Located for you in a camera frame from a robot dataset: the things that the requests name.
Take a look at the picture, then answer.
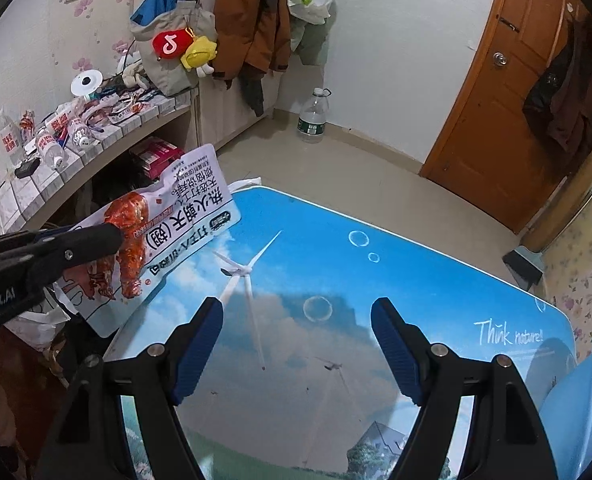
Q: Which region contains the dark brown hanging jacket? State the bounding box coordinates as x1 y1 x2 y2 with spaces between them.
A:
522 7 592 163

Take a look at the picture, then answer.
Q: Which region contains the small red label water bottle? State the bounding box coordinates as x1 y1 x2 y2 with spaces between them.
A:
68 115 92 151
0 109 24 167
34 130 67 168

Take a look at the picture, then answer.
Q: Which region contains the large clear water bottle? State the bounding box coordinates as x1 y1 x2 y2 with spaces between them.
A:
297 87 331 144

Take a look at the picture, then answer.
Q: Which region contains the yellow plush charm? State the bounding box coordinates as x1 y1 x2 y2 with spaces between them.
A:
180 35 220 78

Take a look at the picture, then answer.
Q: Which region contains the white red snack packet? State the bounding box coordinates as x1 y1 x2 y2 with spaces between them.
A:
50 143 241 339

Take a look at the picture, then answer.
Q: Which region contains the light blue plastic basin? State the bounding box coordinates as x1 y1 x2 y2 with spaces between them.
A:
538 330 592 480

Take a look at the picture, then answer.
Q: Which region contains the brown orange hanging jacket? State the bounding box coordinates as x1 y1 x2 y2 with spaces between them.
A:
212 0 291 116

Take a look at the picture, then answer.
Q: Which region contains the pile of snack packets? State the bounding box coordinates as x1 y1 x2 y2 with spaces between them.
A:
50 87 169 128

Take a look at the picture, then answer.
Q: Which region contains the white round device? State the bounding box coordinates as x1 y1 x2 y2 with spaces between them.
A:
70 71 104 97

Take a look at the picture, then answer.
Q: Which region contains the beige rolled mat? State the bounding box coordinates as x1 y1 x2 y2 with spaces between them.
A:
521 125 592 253

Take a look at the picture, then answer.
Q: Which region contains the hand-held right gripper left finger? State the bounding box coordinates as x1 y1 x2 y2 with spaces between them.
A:
36 297 225 480

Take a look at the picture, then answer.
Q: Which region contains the red cardboard box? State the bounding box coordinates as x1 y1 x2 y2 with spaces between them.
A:
128 136 185 181

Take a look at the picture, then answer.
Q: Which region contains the dark dustpan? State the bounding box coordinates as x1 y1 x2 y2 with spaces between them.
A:
502 246 544 288

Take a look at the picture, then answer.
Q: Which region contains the white plush toy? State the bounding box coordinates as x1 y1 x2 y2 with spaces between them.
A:
120 60 149 88

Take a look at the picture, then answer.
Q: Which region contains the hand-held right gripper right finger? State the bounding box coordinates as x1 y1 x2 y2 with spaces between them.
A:
371 297 552 480

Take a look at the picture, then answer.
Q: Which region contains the white tiled shelf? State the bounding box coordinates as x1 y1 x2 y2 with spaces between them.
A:
0 85 201 241

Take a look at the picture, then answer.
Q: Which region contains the blue landscape print desktop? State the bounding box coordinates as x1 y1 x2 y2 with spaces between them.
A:
103 185 579 480

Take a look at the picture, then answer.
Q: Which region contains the grey shoulder bag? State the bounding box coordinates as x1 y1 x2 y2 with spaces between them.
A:
130 0 219 96

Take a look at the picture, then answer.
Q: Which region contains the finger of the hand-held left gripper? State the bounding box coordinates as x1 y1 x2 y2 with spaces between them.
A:
0 227 74 261
23 223 125 288

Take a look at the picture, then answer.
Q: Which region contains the red plush charm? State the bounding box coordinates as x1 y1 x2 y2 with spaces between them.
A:
152 31 195 62

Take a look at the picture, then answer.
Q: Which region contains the brown wooden door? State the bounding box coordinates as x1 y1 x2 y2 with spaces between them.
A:
420 0 592 233

